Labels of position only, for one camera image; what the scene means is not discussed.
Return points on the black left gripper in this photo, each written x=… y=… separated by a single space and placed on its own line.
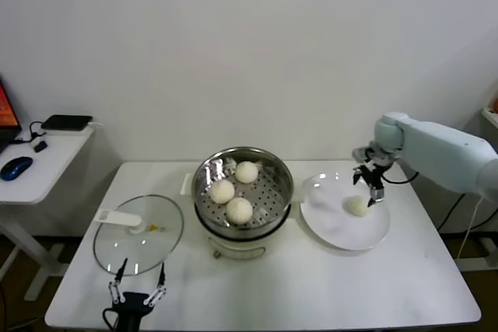
x=130 y=308

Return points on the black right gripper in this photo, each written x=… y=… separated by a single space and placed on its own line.
x=371 y=176

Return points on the white steamed baozi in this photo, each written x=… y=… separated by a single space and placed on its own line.
x=222 y=192
x=246 y=172
x=239 y=210
x=358 y=207

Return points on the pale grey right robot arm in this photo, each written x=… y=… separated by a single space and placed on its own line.
x=439 y=153

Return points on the stainless perforated steamer basket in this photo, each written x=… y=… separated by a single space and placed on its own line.
x=272 y=188

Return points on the white round plate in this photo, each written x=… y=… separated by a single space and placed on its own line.
x=334 y=223

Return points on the round glass pot lid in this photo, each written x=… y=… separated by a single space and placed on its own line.
x=163 y=238

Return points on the small yellow lid sticker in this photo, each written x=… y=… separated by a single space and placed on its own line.
x=154 y=227

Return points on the white shelf board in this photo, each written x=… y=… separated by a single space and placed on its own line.
x=491 y=118

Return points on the orange round object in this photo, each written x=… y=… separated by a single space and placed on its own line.
x=494 y=104

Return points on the white side table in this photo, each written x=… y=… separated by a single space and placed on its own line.
x=50 y=161

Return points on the blue computer mouse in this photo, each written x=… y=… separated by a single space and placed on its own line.
x=15 y=168

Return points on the small black adapter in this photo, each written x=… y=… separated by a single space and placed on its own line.
x=39 y=147

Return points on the flat black box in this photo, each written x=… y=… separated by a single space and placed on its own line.
x=66 y=123

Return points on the black laptop with red screen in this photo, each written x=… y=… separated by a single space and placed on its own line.
x=8 y=114

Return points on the white table foot frame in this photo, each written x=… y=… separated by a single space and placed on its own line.
x=478 y=264

